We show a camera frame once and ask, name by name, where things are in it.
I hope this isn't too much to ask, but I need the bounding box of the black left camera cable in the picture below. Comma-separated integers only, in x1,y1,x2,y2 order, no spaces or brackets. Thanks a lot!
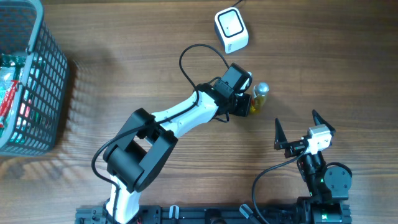
91,44,253,224

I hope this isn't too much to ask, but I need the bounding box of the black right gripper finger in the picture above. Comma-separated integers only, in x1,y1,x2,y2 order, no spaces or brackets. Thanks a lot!
274,118,287,144
312,110,336,136

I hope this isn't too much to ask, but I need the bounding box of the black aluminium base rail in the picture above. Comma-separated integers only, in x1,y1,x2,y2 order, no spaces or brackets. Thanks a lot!
74,203,353,224

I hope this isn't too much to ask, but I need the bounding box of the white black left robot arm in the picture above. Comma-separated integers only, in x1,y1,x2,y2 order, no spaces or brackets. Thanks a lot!
103,80,250,223

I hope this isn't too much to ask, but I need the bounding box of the white barcode scanner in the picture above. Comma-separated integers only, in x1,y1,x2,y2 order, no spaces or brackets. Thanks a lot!
214,7,249,54

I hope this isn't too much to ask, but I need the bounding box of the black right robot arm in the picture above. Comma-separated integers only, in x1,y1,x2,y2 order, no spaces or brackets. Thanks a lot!
274,110,353,223

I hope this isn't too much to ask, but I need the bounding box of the black camera cable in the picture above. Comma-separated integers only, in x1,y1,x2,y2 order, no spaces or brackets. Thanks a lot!
251,148,307,224
91,44,253,224

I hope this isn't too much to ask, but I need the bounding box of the red white candy stick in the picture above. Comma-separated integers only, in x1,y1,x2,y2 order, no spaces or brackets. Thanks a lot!
1,80,19,129

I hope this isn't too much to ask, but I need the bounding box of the black right camera cable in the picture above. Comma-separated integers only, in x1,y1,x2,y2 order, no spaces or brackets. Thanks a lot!
251,148,307,224

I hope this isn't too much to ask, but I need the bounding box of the green wipes packet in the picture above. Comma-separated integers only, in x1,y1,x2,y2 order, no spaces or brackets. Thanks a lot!
1,54,26,136

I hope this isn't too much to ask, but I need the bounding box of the dark mesh shopping basket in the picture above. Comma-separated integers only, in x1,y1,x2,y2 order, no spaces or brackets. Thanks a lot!
1,0,69,156

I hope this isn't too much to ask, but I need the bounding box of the yellow oil bottle silver cap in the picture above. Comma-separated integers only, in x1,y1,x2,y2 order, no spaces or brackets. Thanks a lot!
249,82,269,114

